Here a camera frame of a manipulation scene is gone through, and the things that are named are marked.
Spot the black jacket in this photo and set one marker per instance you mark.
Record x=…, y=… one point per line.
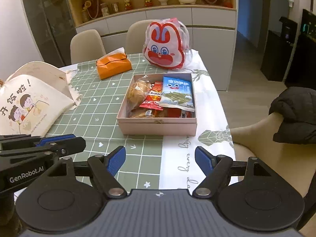
x=297, y=107

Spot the beige chair near right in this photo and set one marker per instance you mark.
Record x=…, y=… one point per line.
x=293, y=162

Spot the cream cartoon canvas bag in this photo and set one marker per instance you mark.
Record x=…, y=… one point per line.
x=34, y=97

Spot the blue seaweed snack bag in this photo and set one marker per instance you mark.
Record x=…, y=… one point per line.
x=177, y=93

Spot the red rabbit plastic bag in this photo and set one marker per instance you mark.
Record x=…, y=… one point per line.
x=167, y=44

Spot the red white snack packet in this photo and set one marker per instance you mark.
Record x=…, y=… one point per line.
x=179, y=113

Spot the black appliance stand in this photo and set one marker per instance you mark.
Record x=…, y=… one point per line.
x=278, y=50

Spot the small brown pastry packet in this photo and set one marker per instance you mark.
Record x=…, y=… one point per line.
x=142, y=113

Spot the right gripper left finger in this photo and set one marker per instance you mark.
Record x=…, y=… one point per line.
x=104, y=169

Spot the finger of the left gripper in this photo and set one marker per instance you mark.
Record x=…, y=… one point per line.
x=7, y=140
x=60, y=148

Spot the red doll figurine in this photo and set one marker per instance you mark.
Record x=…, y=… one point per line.
x=148, y=3

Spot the white sideboard cabinet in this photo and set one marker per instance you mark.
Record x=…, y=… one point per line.
x=211, y=31

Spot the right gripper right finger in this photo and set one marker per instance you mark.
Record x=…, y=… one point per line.
x=216, y=169

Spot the orange tissue box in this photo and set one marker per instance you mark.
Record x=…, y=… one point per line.
x=113, y=63

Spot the beige chair left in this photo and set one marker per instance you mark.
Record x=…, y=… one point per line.
x=86, y=46

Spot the pink cardboard box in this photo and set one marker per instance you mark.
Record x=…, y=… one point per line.
x=157, y=126

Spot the green grid tablecloth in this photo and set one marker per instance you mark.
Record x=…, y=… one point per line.
x=95, y=119

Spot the round cake clear wrapper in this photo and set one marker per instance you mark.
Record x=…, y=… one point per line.
x=137, y=93

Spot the red spicy snack packet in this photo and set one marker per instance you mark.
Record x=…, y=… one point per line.
x=152, y=100

